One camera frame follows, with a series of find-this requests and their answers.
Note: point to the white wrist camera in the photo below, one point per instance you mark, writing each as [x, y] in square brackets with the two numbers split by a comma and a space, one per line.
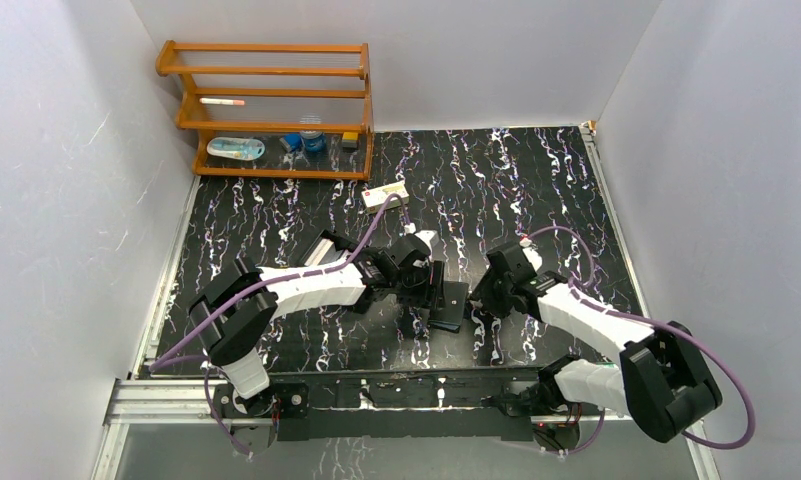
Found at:
[423, 241]
[531, 253]

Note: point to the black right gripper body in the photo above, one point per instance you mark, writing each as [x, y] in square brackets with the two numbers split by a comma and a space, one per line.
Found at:
[493, 293]

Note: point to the small blue block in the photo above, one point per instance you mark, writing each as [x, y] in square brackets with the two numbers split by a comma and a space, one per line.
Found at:
[291, 142]

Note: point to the black card holder box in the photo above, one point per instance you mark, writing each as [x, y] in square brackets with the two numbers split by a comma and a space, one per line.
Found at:
[328, 247]

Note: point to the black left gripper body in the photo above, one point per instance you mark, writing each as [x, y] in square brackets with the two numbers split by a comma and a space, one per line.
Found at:
[430, 291]

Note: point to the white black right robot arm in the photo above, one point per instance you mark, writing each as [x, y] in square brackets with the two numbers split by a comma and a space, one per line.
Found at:
[657, 378]

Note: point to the white green red carton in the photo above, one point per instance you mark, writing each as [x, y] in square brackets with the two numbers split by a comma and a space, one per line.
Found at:
[395, 194]

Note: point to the wooden shelf rack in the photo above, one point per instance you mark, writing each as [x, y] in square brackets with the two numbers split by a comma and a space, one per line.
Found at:
[280, 83]

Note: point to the white pink marker pen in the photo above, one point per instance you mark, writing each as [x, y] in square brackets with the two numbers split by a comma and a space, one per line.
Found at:
[221, 101]

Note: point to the aluminium frame rail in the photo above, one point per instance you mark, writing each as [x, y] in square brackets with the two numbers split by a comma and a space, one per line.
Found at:
[162, 429]

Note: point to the small yellow black block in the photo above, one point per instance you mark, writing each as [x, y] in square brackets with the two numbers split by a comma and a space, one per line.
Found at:
[350, 140]

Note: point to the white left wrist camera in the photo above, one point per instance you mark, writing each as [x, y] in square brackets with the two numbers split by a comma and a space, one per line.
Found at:
[423, 241]

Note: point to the blue white plastic package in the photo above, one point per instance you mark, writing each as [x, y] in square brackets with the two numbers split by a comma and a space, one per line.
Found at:
[236, 148]

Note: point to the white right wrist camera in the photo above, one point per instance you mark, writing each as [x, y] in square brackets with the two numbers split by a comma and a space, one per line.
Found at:
[531, 253]

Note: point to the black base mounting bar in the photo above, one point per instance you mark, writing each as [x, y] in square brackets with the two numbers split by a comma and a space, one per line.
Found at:
[506, 403]

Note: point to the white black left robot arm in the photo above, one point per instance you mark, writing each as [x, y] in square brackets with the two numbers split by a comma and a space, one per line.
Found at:
[251, 297]

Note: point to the blue jar clear lid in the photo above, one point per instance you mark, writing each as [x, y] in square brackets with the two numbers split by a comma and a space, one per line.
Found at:
[313, 138]

